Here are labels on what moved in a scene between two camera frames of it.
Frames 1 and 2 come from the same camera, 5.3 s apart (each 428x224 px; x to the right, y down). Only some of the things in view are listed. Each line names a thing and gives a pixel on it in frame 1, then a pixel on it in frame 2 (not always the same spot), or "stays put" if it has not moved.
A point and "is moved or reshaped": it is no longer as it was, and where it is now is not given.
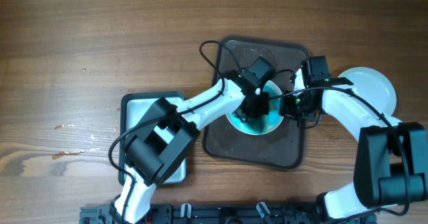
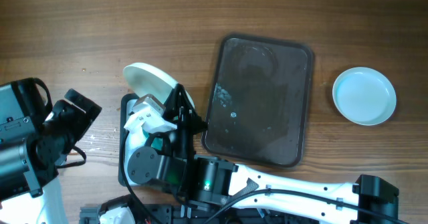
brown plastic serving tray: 285,146 stays put
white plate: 372,85 stays put
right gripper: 286,109 → 197,126
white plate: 265,124 → 145,79
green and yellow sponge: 240,114 is moved or reshaped
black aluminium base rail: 196,213 stays put
